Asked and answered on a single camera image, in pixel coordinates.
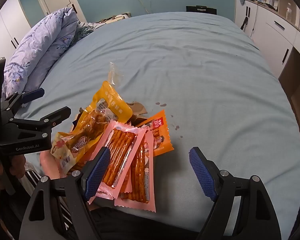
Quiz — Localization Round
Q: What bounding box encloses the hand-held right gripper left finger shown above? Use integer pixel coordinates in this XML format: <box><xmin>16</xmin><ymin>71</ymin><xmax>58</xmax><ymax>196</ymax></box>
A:
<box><xmin>19</xmin><ymin>146</ymin><xmax>111</xmax><ymax>240</ymax></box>

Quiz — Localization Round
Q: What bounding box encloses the striped cloth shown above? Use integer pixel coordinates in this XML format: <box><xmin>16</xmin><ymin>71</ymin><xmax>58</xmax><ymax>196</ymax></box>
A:
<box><xmin>20</xmin><ymin>164</ymin><xmax>74</xmax><ymax>233</ymax></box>

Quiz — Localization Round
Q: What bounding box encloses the white drawer cabinet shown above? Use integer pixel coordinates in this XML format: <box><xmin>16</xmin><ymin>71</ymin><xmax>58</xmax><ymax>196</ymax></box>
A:
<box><xmin>234</xmin><ymin>0</ymin><xmax>300</xmax><ymax>148</ymax></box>

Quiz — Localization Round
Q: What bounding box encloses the brown snack packet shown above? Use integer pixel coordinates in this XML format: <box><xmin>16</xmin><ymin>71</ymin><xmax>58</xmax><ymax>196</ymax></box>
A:
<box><xmin>72</xmin><ymin>101</ymin><xmax>148</xmax><ymax>125</ymax></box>

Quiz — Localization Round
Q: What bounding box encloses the black hanging strap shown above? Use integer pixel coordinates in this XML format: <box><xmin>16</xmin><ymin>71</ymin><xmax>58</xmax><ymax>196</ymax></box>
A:
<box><xmin>240</xmin><ymin>6</ymin><xmax>251</xmax><ymax>30</ymax></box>

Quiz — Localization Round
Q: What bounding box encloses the yellow chicken drumstick packet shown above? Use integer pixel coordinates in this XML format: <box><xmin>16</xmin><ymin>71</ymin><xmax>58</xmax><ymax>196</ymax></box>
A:
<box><xmin>51</xmin><ymin>80</ymin><xmax>132</xmax><ymax>174</ymax></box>

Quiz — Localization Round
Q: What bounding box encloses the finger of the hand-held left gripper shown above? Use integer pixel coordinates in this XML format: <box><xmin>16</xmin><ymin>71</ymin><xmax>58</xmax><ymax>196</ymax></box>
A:
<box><xmin>4</xmin><ymin>106</ymin><xmax>72</xmax><ymax>137</ymax></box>
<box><xmin>1</xmin><ymin>87</ymin><xmax>45</xmax><ymax>115</ymax></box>

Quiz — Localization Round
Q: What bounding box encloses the green floral pillow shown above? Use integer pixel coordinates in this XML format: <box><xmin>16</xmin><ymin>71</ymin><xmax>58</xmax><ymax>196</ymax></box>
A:
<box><xmin>74</xmin><ymin>21</ymin><xmax>108</xmax><ymax>43</ymax></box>

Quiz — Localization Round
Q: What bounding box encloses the purple floral duvet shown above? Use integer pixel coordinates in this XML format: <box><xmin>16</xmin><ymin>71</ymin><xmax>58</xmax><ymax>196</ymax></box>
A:
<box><xmin>4</xmin><ymin>7</ymin><xmax>80</xmax><ymax>98</ymax></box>

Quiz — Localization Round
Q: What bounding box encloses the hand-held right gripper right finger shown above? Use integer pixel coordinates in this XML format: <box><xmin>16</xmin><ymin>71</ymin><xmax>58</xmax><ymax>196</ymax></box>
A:
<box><xmin>189</xmin><ymin>146</ymin><xmax>282</xmax><ymax>240</ymax></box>

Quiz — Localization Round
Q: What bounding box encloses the pink spicy stick packet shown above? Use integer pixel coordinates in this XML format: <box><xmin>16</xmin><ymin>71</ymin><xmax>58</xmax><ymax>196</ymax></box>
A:
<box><xmin>114</xmin><ymin>130</ymin><xmax>157</xmax><ymax>212</ymax></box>
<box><xmin>39</xmin><ymin>152</ymin><xmax>65</xmax><ymax>180</ymax></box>
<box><xmin>88</xmin><ymin>119</ymin><xmax>150</xmax><ymax>203</ymax></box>

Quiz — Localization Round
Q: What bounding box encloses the white wardrobe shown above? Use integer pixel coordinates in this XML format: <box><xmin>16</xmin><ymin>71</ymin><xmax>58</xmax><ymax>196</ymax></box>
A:
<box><xmin>0</xmin><ymin>0</ymin><xmax>32</xmax><ymax>63</ymax></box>

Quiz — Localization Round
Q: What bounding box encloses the person's left hand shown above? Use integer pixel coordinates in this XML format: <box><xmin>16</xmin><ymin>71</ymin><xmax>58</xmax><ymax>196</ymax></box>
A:
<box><xmin>0</xmin><ymin>154</ymin><xmax>26</xmax><ymax>189</ymax></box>

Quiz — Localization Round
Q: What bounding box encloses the cluttered bedside table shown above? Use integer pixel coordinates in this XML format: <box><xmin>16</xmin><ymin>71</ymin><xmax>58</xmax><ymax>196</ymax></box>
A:
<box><xmin>95</xmin><ymin>12</ymin><xmax>132</xmax><ymax>25</ymax></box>

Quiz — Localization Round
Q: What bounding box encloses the clear plastic wrapper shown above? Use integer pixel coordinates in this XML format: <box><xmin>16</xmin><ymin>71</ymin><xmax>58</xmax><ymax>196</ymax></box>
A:
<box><xmin>107</xmin><ymin>62</ymin><xmax>125</xmax><ymax>87</ymax></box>

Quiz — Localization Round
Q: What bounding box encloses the orange spicy stick packet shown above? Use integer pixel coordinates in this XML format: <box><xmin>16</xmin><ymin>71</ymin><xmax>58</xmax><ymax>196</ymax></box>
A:
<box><xmin>136</xmin><ymin>110</ymin><xmax>175</xmax><ymax>157</ymax></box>

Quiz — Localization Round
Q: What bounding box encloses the black box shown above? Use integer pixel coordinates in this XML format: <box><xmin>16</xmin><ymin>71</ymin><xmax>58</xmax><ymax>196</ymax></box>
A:
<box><xmin>186</xmin><ymin>5</ymin><xmax>217</xmax><ymax>15</ymax></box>

